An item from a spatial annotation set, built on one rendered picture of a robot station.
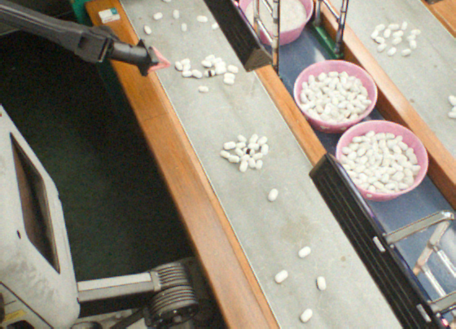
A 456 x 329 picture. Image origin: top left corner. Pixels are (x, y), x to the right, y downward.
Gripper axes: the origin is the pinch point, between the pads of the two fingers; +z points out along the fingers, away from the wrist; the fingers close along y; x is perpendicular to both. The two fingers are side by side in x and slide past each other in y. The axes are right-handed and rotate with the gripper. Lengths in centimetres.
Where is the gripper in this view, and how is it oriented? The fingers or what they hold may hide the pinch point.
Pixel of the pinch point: (167, 64)
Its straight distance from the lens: 175.7
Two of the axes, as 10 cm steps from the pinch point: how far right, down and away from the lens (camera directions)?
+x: -5.8, 6.5, 4.9
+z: 6.9, 0.8, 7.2
